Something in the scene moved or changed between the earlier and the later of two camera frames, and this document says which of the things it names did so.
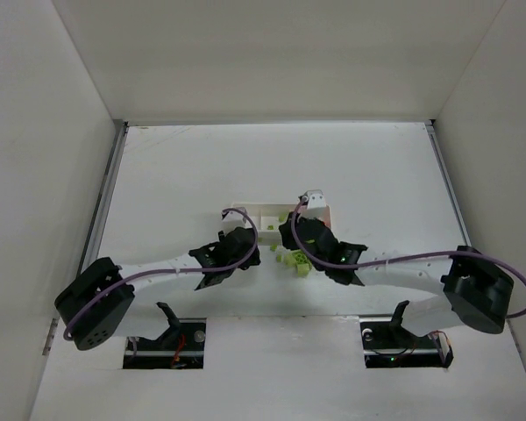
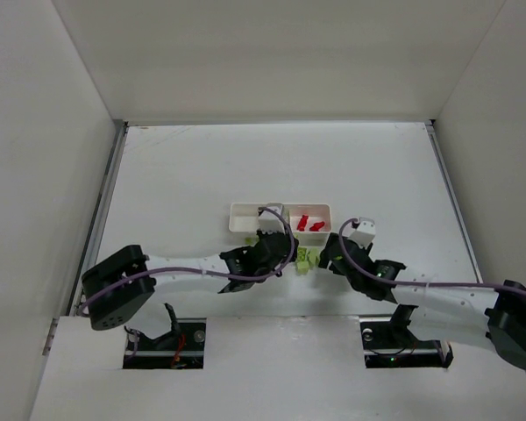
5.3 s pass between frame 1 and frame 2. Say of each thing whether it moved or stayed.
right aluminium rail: stayed
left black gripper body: moved
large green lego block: stayed
